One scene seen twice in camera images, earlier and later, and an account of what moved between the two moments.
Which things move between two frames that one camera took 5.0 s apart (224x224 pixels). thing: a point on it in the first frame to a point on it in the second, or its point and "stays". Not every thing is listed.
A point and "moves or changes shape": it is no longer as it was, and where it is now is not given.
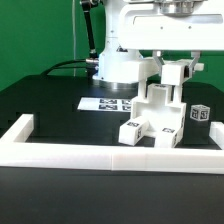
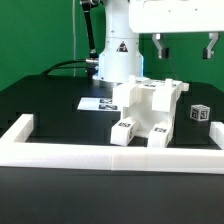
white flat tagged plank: x=105 y=104 stays
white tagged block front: x=134 y=131 moves or changes shape
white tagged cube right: x=199 y=112 stays
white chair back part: x=153 y=71 to x=164 y=96
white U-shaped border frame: x=110 y=157 stays
